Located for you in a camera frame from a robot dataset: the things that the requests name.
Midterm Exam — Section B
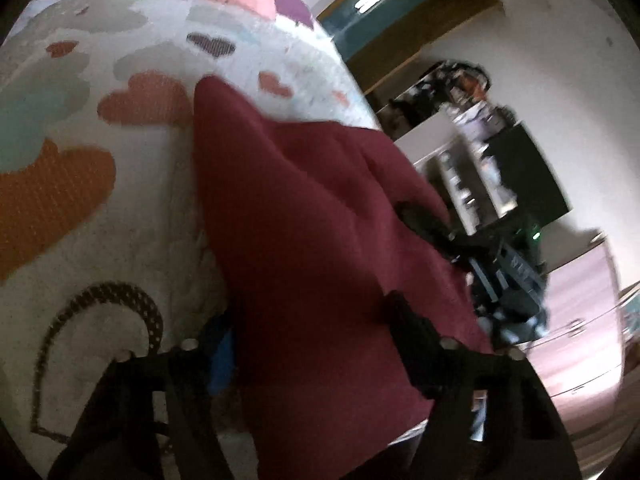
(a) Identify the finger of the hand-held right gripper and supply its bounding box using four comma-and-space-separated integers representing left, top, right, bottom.
395, 201, 468, 261

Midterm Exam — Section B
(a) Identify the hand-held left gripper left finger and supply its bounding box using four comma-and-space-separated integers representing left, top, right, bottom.
47, 317, 236, 480

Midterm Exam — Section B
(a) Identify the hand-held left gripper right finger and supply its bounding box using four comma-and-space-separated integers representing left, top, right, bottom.
382, 290, 583, 480

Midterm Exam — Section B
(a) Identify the maroon garment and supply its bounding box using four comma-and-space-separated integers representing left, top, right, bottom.
192, 75, 493, 480

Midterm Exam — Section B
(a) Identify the pink drawer cabinet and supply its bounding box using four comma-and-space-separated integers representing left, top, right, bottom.
525, 232, 628, 411

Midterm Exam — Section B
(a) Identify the white shelf unit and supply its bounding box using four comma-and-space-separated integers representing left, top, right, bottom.
395, 105, 521, 236

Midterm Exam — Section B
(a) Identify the black screen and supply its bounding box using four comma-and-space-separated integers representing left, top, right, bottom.
487, 122, 571, 228

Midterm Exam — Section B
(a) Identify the teal door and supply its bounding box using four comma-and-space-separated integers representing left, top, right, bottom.
320, 0, 451, 58

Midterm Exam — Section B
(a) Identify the heart printed blanket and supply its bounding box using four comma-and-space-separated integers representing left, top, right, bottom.
0, 0, 381, 480

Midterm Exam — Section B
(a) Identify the purple pillow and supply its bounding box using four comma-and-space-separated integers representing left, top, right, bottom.
267, 0, 316, 28

